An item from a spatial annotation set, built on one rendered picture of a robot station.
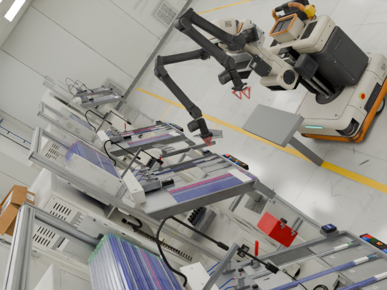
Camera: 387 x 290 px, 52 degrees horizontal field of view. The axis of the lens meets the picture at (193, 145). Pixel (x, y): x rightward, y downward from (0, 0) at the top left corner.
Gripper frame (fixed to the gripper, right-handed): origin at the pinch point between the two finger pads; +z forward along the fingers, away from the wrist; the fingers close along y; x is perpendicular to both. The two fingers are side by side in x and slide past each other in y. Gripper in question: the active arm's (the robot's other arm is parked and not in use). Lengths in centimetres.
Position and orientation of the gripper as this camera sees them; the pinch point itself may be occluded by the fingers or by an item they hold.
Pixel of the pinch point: (209, 144)
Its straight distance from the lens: 278.2
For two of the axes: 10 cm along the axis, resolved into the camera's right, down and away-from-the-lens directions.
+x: 8.7, -4.2, 2.4
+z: 3.4, 8.8, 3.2
